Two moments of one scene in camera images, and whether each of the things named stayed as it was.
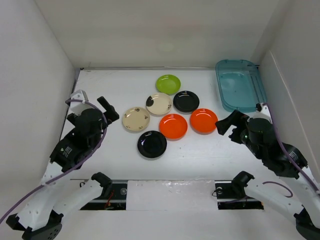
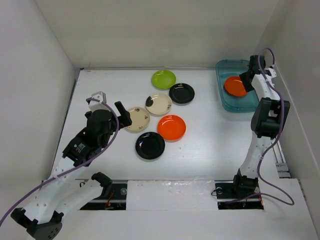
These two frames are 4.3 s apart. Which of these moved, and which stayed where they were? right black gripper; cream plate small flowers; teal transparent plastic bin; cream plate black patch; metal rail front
Moved: right black gripper
Stayed: cream plate black patch; teal transparent plastic bin; cream plate small flowers; metal rail front
